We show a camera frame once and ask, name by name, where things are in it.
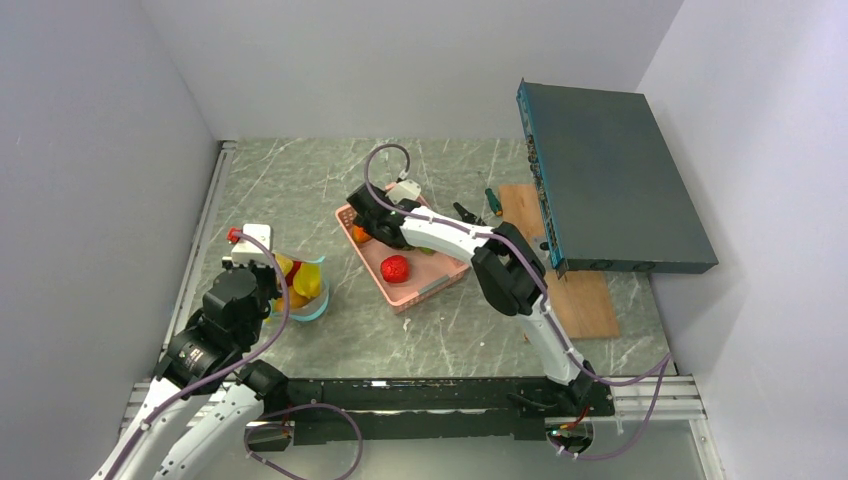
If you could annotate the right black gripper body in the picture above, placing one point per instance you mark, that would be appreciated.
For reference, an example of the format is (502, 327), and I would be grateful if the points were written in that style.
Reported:
(370, 229)

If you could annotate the orange red mango toy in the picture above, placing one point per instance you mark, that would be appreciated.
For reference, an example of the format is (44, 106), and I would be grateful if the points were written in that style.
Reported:
(359, 235)

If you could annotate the red cracked fruit toy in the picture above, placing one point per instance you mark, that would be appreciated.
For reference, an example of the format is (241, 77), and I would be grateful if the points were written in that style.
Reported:
(395, 269)

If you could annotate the pink plastic basket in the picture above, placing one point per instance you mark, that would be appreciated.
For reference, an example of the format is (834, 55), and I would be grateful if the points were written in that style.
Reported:
(429, 273)

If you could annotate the yellow starfruit toy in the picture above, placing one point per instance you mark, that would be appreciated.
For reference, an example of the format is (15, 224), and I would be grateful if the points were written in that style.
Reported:
(308, 280)

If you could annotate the clear zip top bag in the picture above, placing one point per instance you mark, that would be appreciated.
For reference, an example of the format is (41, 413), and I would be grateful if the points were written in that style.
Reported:
(318, 306)

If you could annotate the yellow bumpy fruit toy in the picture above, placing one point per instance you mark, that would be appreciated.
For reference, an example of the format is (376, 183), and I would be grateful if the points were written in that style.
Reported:
(285, 263)

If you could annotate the red pomegranate toy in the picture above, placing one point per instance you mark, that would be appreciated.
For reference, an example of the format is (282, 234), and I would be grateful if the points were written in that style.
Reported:
(292, 269)

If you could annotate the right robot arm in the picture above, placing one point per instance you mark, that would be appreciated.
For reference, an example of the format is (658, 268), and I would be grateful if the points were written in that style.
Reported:
(510, 274)

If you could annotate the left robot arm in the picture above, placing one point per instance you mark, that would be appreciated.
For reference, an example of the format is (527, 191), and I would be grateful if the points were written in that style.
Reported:
(217, 339)

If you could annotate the wooden board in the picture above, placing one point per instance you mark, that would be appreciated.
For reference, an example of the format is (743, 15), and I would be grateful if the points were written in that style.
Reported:
(580, 299)

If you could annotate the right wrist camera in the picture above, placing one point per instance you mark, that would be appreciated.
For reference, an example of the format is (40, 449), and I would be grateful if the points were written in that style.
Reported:
(404, 190)

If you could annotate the black handled pliers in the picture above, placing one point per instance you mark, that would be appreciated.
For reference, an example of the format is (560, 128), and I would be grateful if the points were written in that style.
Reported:
(469, 217)

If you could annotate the green handled screwdriver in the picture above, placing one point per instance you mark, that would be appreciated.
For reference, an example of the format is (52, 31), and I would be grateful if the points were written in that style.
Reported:
(493, 201)

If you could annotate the dark blue network switch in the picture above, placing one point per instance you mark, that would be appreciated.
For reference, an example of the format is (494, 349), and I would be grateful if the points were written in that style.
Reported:
(609, 191)

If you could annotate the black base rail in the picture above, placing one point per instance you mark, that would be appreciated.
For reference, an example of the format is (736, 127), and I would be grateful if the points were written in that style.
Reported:
(521, 408)

